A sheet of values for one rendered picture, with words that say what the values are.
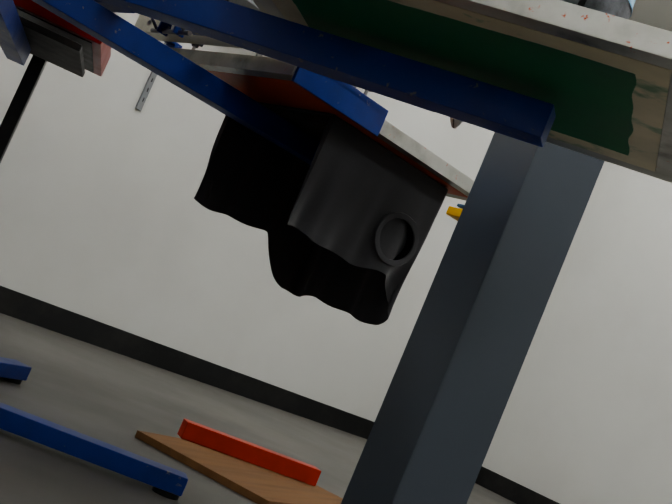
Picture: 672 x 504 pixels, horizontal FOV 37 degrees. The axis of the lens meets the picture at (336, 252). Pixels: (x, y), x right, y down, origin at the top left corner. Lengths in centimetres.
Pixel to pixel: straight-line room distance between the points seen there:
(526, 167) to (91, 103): 279
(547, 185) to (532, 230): 10
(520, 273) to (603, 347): 399
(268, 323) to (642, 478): 219
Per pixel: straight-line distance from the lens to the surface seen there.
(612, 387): 606
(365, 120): 246
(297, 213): 249
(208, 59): 261
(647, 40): 145
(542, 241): 221
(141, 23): 280
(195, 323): 512
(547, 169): 221
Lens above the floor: 43
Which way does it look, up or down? 5 degrees up
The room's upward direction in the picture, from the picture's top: 23 degrees clockwise
